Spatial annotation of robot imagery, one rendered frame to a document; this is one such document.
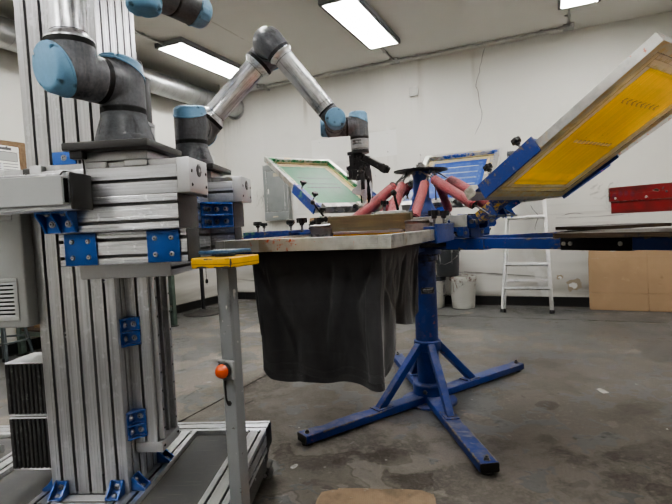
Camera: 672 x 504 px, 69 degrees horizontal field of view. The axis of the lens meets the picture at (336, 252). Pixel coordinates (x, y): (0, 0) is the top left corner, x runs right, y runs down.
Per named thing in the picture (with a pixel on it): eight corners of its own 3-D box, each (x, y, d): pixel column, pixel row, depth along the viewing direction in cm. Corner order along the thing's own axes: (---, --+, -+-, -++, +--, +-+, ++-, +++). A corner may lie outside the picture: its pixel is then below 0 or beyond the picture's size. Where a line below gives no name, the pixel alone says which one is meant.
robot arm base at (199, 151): (164, 167, 174) (163, 139, 173) (181, 171, 189) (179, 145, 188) (206, 164, 172) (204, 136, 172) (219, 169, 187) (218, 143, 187)
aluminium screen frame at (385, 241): (391, 248, 129) (391, 234, 129) (215, 253, 154) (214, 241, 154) (451, 236, 201) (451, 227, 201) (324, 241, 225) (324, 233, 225)
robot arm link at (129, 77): (156, 110, 133) (153, 60, 132) (112, 100, 121) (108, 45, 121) (128, 117, 139) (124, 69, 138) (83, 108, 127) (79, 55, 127)
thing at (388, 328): (387, 390, 144) (381, 247, 142) (376, 388, 146) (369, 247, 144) (426, 350, 186) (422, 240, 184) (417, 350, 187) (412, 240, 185)
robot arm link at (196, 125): (170, 139, 174) (167, 100, 173) (180, 145, 187) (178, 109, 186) (204, 137, 174) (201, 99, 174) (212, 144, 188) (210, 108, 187)
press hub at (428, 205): (457, 417, 252) (448, 154, 245) (386, 409, 268) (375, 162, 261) (470, 392, 287) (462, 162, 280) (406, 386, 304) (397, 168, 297)
